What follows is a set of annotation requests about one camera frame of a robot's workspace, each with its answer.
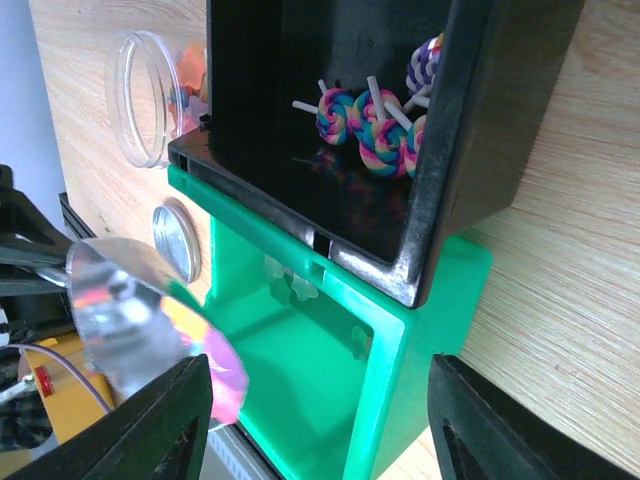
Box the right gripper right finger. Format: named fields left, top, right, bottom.
left=427, top=354, right=635, bottom=479

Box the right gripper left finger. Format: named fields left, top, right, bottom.
left=9, top=354, right=212, bottom=479

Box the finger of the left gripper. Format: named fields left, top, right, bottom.
left=1, top=166, right=70, bottom=250
left=1, top=256, right=65, bottom=295

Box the silver metal scoop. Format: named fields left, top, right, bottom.
left=34, top=237, right=249, bottom=429

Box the silver metal jar lid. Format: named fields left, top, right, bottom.
left=152, top=198, right=202, bottom=284

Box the green candy bin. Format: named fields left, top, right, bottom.
left=168, top=166, right=492, bottom=479

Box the black candy bin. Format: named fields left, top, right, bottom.
left=169, top=1, right=583, bottom=308

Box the yellow box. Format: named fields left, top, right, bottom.
left=25, top=334, right=114, bottom=445

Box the clear glass jar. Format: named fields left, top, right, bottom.
left=105, top=30, right=209, bottom=169

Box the swirl lollipop bottom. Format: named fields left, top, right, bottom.
left=359, top=117, right=407, bottom=179

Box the swirl lollipop far right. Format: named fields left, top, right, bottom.
left=404, top=114, right=427, bottom=178

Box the swirl lollipop middle left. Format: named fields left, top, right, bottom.
left=292, top=79, right=355, bottom=146

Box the swirl lollipop middle right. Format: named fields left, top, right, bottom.
left=348, top=76, right=401, bottom=142

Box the purple white swirl lollipop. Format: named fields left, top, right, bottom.
left=403, top=33, right=444, bottom=113

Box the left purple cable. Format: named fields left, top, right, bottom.
left=0, top=342, right=113, bottom=414

